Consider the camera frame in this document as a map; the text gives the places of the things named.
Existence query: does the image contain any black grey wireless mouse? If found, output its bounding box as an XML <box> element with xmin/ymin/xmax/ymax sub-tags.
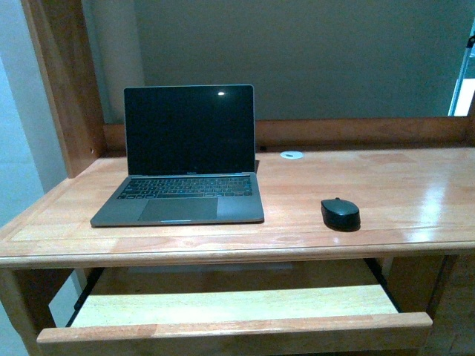
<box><xmin>321</xmin><ymin>197</ymin><xmax>361</xmax><ymax>231</ymax></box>

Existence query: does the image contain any grey open laptop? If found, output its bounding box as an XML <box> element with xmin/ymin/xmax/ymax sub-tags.
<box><xmin>91</xmin><ymin>85</ymin><xmax>264</xmax><ymax>228</ymax></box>

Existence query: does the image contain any wooden desk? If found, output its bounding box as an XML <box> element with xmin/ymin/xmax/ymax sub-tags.
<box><xmin>0</xmin><ymin>0</ymin><xmax>475</xmax><ymax>356</ymax></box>

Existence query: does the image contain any wooden keyboard tray drawer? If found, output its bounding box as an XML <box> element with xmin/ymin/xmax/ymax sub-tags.
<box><xmin>36</xmin><ymin>258</ymin><xmax>434</xmax><ymax>356</ymax></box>

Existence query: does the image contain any white cable grommet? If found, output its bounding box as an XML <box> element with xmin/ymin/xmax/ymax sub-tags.
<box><xmin>280</xmin><ymin>151</ymin><xmax>304</xmax><ymax>159</ymax></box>

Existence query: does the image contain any black drawer slide rail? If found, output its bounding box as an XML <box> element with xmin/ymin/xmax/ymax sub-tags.
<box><xmin>364</xmin><ymin>258</ymin><xmax>402</xmax><ymax>313</ymax></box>
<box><xmin>65</xmin><ymin>268</ymin><xmax>105</xmax><ymax>328</ymax></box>

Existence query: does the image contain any black left drawer slide rail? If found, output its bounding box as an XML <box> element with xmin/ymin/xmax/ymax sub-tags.
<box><xmin>65</xmin><ymin>268</ymin><xmax>105</xmax><ymax>328</ymax></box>

